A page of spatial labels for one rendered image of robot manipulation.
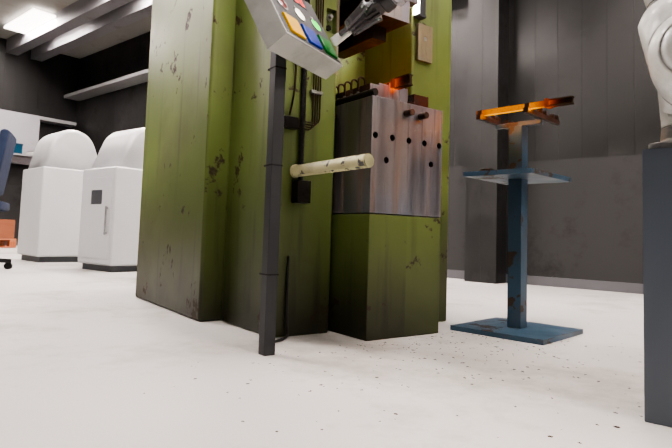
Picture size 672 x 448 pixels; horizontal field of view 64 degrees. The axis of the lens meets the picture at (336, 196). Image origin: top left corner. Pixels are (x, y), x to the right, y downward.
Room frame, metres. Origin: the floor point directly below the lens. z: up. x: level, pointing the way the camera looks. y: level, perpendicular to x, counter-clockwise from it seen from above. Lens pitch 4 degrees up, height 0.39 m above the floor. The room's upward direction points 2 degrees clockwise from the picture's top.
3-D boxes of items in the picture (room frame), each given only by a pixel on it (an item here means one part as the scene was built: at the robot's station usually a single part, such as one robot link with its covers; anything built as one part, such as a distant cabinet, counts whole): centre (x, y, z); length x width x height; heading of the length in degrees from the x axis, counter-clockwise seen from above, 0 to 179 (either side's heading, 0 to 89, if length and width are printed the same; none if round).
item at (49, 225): (6.04, 3.03, 0.72); 0.73 x 0.66 x 1.44; 140
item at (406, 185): (2.34, -0.12, 0.69); 0.56 x 0.38 x 0.45; 36
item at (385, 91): (2.30, -0.08, 0.96); 0.42 x 0.20 x 0.09; 36
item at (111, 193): (5.06, 1.93, 0.66); 0.67 x 0.60 x 1.32; 139
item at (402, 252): (2.34, -0.12, 0.23); 0.56 x 0.38 x 0.47; 36
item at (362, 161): (1.86, 0.03, 0.62); 0.44 x 0.05 x 0.05; 36
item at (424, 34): (2.42, -0.38, 1.27); 0.09 x 0.02 x 0.17; 126
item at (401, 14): (2.30, -0.08, 1.32); 0.42 x 0.20 x 0.10; 36
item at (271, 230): (1.74, 0.20, 0.54); 0.04 x 0.04 x 1.08; 36
